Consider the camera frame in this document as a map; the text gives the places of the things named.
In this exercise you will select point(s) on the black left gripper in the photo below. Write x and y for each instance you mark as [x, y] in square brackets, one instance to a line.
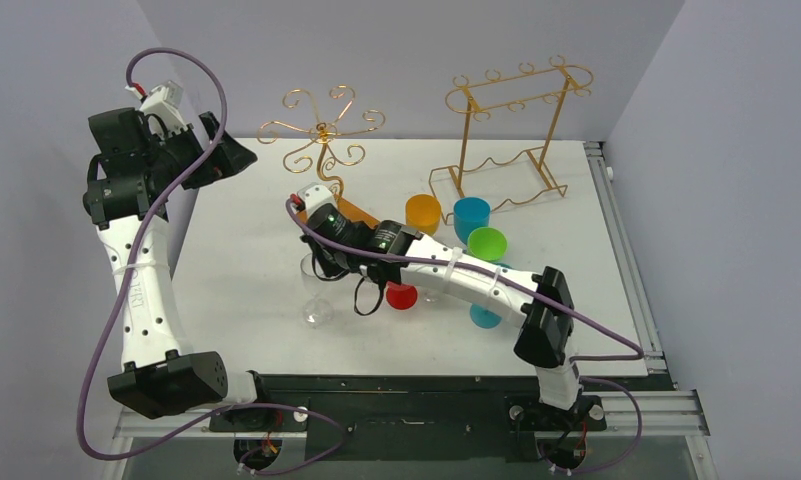
[225, 160]

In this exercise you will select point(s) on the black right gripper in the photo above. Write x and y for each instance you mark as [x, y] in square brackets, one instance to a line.
[324, 257]

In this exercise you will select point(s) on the gold spiral rack wooden base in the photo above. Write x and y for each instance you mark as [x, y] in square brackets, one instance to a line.
[317, 153]

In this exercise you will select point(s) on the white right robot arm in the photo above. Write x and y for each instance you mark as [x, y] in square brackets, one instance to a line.
[539, 304]

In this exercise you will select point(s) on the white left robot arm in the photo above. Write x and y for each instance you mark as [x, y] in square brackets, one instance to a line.
[161, 374]

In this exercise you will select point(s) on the clear champagne flute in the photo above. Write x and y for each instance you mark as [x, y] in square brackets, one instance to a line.
[318, 309]

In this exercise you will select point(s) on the orange plastic goblet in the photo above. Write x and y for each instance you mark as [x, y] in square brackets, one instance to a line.
[423, 212]

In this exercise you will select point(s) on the red plastic goblet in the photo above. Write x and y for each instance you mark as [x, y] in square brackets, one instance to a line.
[401, 296]

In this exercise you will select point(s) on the blue plastic goblet rear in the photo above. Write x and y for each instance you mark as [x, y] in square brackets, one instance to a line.
[469, 214]

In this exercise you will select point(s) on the blue plastic goblet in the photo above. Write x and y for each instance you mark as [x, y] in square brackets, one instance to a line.
[469, 214]
[480, 315]

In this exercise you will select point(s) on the green plastic goblet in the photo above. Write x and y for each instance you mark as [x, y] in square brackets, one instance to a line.
[487, 243]

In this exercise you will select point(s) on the blue plastic goblet front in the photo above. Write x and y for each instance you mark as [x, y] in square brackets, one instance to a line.
[480, 315]

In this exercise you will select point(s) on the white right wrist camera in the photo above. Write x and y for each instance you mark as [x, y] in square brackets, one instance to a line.
[311, 197]

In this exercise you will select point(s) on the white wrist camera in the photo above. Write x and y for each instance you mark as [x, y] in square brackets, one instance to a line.
[161, 104]
[311, 197]

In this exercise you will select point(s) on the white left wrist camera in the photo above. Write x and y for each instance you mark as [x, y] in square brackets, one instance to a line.
[161, 104]

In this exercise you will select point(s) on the gold rectangular wire glass rack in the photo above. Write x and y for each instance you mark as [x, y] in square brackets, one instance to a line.
[509, 119]

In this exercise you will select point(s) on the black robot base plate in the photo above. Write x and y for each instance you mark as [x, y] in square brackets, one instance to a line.
[413, 418]

